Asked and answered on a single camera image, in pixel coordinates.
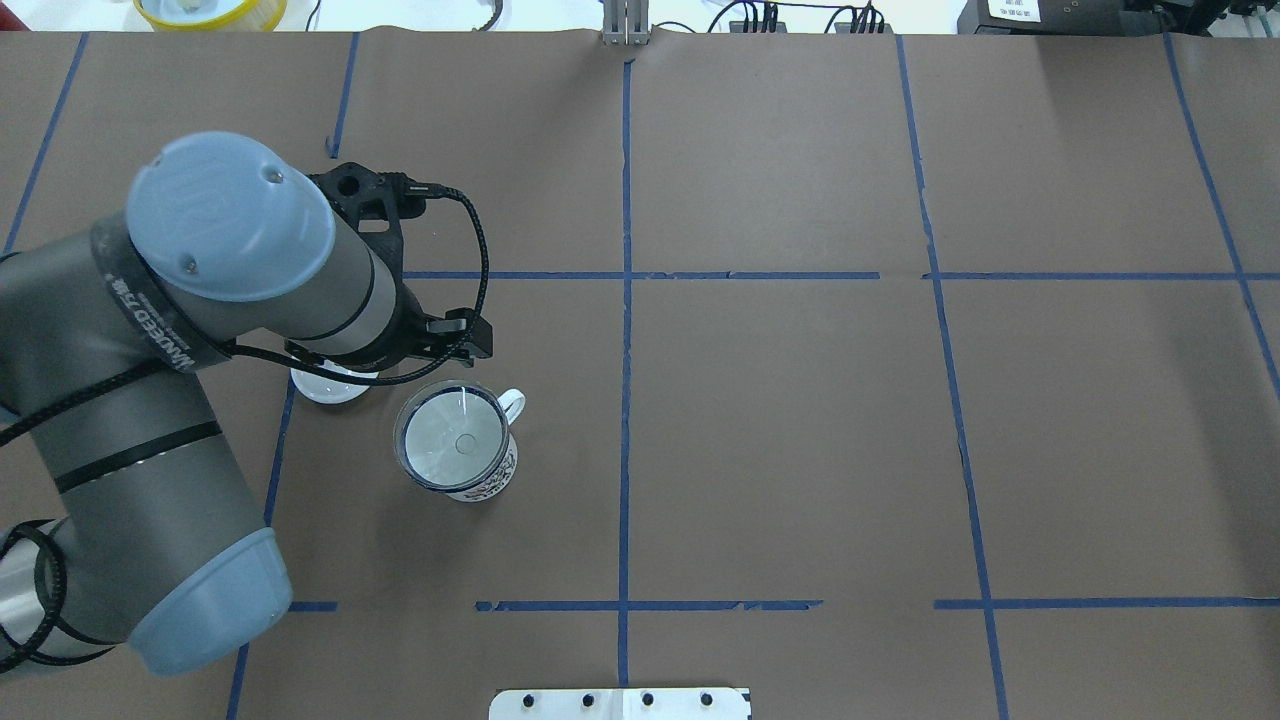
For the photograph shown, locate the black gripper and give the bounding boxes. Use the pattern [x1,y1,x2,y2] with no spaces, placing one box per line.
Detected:
[360,279,493,372]

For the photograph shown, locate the white ceramic lid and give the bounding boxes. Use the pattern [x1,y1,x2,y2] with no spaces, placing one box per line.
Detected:
[291,361,379,405]

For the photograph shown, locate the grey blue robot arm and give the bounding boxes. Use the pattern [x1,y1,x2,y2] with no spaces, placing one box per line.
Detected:
[3,131,492,676]

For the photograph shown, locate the white enamel mug blue rim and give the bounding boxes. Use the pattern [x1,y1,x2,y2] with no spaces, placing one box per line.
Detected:
[393,379,527,503]

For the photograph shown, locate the yellow tape roll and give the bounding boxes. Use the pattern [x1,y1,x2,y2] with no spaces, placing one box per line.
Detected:
[132,1,289,32]

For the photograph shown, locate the black box device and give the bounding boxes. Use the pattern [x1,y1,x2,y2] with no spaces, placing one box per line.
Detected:
[955,1,1126,37]

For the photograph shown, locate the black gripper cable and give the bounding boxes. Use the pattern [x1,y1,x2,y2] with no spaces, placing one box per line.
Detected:
[215,183,492,387]

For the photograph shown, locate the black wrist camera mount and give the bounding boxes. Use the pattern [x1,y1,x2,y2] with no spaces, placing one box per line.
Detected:
[307,161,449,275]

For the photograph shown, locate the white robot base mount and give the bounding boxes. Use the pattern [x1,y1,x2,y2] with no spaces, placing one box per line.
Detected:
[488,687,753,719]

